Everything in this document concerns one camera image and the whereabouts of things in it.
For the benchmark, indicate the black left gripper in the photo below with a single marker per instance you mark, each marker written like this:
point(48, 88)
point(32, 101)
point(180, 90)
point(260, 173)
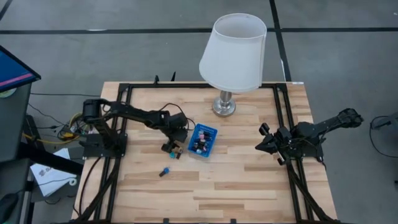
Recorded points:
point(180, 134)

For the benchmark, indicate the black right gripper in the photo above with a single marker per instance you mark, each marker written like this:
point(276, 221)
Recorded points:
point(283, 140)

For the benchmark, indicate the teal nail polish bottle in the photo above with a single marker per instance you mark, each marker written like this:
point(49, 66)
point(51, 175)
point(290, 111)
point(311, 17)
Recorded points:
point(172, 155)

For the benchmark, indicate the pale pink nail polish bottle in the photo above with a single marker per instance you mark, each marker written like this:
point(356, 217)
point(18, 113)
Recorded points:
point(204, 149)

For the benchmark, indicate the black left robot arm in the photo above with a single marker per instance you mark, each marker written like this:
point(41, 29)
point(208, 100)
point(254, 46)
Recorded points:
point(136, 113)

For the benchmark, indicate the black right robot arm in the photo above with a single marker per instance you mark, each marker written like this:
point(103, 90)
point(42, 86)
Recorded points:
point(323, 126)

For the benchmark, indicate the dark brown nail polish bottle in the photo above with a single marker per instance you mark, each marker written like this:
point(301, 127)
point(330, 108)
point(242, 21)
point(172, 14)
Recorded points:
point(179, 154)

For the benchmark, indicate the blue nail polish bottle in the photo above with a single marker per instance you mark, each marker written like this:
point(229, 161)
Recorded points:
point(166, 170)

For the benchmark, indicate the blue plastic basket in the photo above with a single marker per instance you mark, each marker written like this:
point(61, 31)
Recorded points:
point(210, 130)

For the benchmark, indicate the black clamp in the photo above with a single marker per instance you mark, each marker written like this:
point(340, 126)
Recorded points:
point(173, 77)
point(156, 79)

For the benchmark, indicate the white tape strip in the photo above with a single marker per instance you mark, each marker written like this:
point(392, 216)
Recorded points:
point(298, 82)

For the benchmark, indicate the white shade silver lamp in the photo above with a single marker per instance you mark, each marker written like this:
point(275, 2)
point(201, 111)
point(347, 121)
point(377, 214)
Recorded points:
point(233, 56)

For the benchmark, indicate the black stand beam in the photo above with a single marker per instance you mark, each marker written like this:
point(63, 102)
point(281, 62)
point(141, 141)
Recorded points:
point(49, 158)

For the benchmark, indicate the white paper booklet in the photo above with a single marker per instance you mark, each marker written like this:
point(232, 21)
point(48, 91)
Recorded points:
point(49, 180)

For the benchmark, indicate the pale green disc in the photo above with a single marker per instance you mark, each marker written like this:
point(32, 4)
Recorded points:
point(7, 93)

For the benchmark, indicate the blue computer monitor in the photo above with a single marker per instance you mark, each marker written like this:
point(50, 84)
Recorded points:
point(12, 71)

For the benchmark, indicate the black aluminium frame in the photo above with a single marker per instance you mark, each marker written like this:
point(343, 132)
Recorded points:
point(186, 85)

